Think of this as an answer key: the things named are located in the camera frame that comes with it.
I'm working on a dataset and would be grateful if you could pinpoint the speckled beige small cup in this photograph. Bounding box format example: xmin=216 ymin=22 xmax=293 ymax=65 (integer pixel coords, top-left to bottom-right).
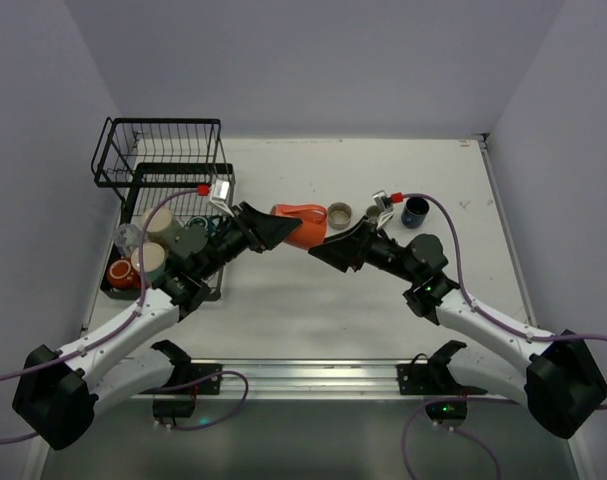
xmin=327 ymin=202 xmax=353 ymax=231

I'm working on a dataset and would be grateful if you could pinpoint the large orange mug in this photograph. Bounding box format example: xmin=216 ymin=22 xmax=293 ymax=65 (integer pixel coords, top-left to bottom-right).
xmin=270 ymin=204 xmax=328 ymax=250

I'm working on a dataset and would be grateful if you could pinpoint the dark blue glazed mug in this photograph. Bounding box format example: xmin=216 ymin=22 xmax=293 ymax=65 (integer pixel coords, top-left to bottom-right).
xmin=401 ymin=196 xmax=429 ymax=229

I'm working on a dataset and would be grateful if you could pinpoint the olive brown small mug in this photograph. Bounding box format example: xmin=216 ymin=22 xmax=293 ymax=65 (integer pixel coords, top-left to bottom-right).
xmin=365 ymin=205 xmax=381 ymax=224

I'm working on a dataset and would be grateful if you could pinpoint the tall cream teal coral mug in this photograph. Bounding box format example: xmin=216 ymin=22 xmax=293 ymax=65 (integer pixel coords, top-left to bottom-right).
xmin=130 ymin=242 xmax=167 ymax=286

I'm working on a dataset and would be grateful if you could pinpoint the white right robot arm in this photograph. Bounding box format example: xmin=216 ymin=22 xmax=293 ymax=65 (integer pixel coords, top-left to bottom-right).
xmin=309 ymin=220 xmax=607 ymax=439

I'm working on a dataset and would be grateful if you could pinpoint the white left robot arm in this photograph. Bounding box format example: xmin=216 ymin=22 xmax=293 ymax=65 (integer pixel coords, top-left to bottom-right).
xmin=12 ymin=202 xmax=302 ymax=450

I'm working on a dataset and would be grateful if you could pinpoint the dark teal mug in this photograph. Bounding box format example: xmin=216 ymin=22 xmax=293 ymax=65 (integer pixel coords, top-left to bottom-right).
xmin=186 ymin=215 xmax=225 ymax=236

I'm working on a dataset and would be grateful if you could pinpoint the tall cream green mug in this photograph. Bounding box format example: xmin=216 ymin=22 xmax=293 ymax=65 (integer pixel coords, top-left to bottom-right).
xmin=141 ymin=207 xmax=183 ymax=247

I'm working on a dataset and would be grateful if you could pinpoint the clear faceted glass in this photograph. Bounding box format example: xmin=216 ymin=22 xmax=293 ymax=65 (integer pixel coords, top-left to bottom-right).
xmin=112 ymin=223 xmax=141 ymax=257

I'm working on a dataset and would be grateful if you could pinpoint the small orange red mug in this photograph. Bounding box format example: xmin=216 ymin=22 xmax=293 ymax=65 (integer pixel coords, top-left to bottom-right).
xmin=106 ymin=258 xmax=141 ymax=291

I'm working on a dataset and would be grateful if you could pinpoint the right black controller box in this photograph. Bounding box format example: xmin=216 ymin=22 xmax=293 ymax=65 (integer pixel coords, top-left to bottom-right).
xmin=424 ymin=401 xmax=468 ymax=428

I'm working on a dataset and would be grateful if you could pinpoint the black controller box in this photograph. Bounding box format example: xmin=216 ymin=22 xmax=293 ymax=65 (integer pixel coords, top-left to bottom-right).
xmin=424 ymin=401 xmax=468 ymax=428
xmin=152 ymin=400 xmax=195 ymax=425

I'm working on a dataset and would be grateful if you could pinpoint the left black controller box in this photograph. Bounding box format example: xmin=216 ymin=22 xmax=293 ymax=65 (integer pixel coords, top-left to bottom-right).
xmin=152 ymin=400 xmax=195 ymax=425

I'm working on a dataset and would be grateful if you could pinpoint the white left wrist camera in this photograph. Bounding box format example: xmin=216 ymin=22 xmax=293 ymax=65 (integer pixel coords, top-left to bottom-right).
xmin=208 ymin=178 xmax=233 ymax=216

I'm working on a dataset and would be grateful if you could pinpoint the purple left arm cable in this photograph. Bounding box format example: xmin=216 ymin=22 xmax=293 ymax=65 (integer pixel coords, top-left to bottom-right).
xmin=0 ymin=185 xmax=251 ymax=445

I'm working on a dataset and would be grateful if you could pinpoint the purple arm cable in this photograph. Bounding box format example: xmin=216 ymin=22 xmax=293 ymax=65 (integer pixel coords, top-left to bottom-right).
xmin=0 ymin=185 xmax=251 ymax=445
xmin=400 ymin=192 xmax=607 ymax=480

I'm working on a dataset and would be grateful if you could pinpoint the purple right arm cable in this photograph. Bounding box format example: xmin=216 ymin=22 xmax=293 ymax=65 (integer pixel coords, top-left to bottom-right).
xmin=400 ymin=192 xmax=607 ymax=480

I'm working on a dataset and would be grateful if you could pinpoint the black wire dish rack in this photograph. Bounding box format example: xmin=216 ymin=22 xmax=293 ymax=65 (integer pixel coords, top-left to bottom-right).
xmin=91 ymin=117 xmax=236 ymax=302

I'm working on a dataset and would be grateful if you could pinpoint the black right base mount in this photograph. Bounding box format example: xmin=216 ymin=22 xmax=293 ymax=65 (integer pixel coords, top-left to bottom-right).
xmin=396 ymin=340 xmax=487 ymax=397

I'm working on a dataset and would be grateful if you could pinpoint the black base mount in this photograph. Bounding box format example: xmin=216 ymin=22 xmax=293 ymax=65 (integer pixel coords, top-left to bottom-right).
xmin=396 ymin=340 xmax=487 ymax=397
xmin=151 ymin=340 xmax=223 ymax=395

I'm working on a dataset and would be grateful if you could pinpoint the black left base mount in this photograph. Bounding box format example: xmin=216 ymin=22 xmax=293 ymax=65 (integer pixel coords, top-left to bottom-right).
xmin=151 ymin=340 xmax=223 ymax=395

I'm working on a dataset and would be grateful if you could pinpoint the aluminium mounting rail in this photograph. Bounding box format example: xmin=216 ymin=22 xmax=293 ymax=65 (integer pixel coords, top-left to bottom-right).
xmin=192 ymin=355 xmax=527 ymax=405

